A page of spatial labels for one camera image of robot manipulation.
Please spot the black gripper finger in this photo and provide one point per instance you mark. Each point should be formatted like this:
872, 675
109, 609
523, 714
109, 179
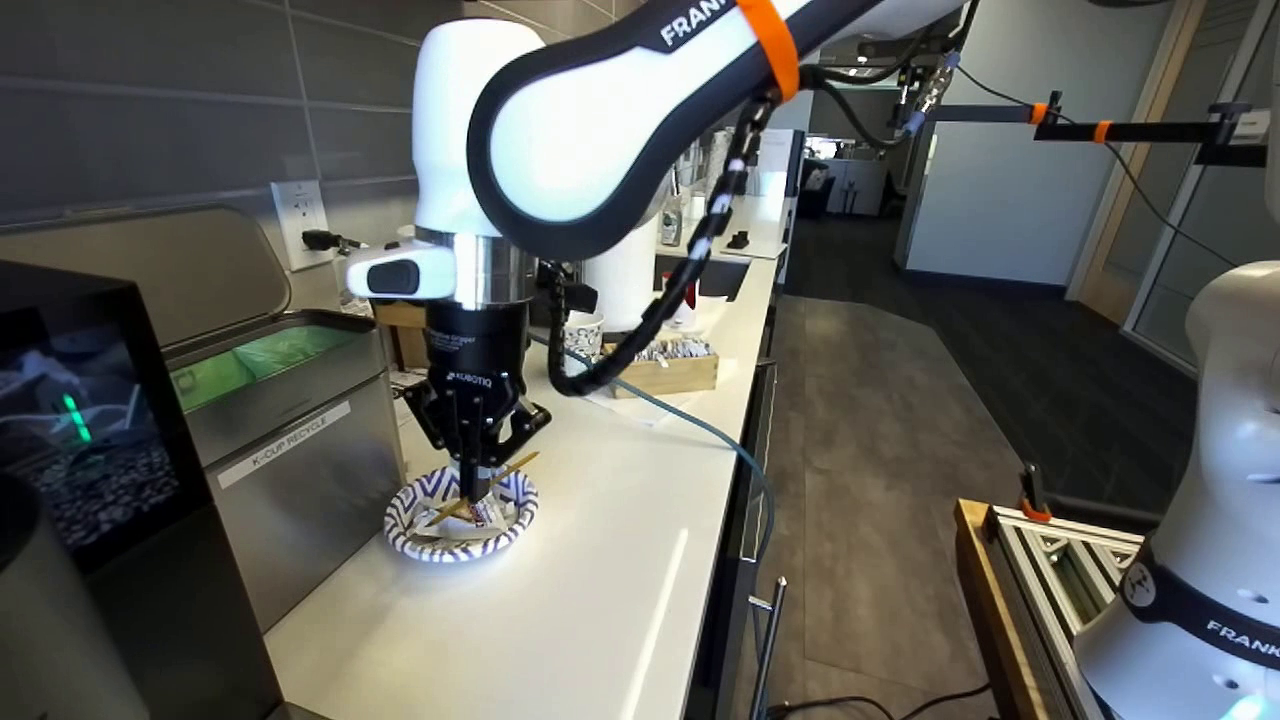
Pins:
518, 435
438, 424

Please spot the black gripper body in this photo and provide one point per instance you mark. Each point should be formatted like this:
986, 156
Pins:
477, 344

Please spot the blue white patterned bowl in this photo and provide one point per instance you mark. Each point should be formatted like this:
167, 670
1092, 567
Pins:
424, 532

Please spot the small wooden shelf rack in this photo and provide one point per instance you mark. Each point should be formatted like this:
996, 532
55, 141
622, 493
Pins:
401, 340

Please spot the stainless steel countertop machine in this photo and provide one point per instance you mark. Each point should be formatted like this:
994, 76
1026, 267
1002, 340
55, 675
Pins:
306, 493

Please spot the dark kitchen sink basin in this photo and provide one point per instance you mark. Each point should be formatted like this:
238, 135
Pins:
724, 279

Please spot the black monitor screen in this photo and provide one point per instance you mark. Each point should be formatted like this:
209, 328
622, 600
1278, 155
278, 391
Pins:
174, 625

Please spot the red black clamp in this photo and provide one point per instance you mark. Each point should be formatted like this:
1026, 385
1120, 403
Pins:
1032, 499

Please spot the black rod with orange clips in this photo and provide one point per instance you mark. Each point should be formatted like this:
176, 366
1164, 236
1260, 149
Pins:
1160, 128

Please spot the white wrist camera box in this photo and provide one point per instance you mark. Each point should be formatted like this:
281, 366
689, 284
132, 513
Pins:
394, 274

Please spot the white wall outlet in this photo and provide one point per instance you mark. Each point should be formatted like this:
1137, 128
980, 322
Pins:
299, 204

